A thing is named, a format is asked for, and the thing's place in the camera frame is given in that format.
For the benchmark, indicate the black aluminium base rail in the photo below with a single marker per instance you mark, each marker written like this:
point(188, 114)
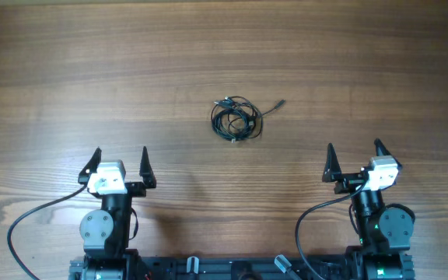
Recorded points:
point(279, 267)

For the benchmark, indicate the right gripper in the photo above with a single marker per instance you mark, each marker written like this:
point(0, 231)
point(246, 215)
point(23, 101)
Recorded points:
point(333, 173)

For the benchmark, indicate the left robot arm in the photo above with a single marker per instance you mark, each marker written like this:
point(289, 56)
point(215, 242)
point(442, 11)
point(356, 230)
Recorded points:
point(106, 231)

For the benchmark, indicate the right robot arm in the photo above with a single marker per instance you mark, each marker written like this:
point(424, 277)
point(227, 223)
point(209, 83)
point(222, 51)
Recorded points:
point(384, 230)

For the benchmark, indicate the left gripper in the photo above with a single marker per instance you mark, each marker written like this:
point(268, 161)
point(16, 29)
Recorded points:
point(135, 190)

